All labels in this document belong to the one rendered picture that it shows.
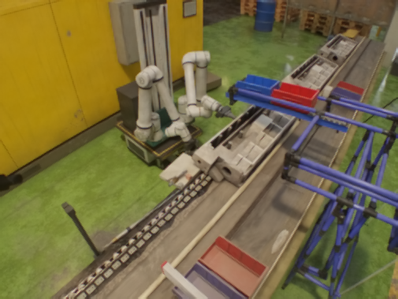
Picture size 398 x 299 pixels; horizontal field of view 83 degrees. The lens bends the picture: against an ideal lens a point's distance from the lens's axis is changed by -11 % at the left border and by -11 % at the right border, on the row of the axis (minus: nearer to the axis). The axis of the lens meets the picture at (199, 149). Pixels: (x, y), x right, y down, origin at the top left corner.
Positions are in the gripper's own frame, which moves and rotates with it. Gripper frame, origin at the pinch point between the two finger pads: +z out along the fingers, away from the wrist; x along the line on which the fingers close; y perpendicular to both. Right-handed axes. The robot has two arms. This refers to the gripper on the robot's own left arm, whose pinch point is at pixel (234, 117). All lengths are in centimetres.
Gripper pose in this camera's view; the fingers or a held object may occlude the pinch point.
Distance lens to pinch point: 213.8
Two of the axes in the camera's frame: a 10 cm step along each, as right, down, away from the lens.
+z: 7.7, 5.4, -3.5
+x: 6.3, -5.2, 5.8
